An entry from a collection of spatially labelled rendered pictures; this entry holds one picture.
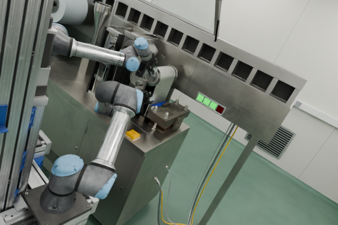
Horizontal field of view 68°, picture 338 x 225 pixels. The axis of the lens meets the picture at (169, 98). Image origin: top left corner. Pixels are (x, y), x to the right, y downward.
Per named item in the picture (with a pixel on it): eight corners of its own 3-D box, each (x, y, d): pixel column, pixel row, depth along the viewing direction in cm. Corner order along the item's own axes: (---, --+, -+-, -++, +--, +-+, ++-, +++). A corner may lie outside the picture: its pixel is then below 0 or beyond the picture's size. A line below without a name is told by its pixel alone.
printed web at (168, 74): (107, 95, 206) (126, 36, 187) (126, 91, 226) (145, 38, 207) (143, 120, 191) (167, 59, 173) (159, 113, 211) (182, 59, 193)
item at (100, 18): (74, 70, 226) (90, 7, 205) (86, 69, 238) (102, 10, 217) (84, 77, 221) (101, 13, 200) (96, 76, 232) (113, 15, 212)
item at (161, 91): (147, 106, 187) (156, 85, 180) (163, 102, 207) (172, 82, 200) (148, 107, 187) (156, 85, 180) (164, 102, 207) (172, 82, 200)
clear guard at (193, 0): (96, -70, 186) (97, -70, 186) (116, -12, 229) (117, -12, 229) (218, -26, 146) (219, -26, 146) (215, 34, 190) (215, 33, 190)
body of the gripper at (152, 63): (159, 64, 169) (155, 53, 159) (151, 73, 167) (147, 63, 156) (150, 59, 172) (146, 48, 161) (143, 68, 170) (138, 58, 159)
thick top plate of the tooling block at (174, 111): (146, 116, 183) (149, 109, 181) (172, 107, 218) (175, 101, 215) (163, 128, 177) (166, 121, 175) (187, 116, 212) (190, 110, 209)
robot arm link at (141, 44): (130, 39, 146) (143, 33, 147) (135, 51, 156) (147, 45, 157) (135, 49, 143) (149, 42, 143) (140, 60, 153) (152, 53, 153)
